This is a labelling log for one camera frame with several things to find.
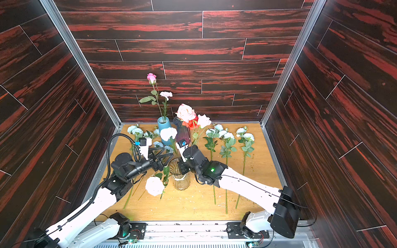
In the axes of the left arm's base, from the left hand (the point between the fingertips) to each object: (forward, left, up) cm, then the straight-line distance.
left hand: (169, 153), depth 69 cm
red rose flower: (+13, -10, +6) cm, 17 cm away
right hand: (+2, -6, -6) cm, 8 cm away
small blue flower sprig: (+33, +31, -22) cm, 51 cm away
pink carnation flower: (+37, +6, +6) cm, 38 cm away
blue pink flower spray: (+25, -33, -26) cm, 49 cm away
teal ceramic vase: (+28, +9, -8) cm, 30 cm away
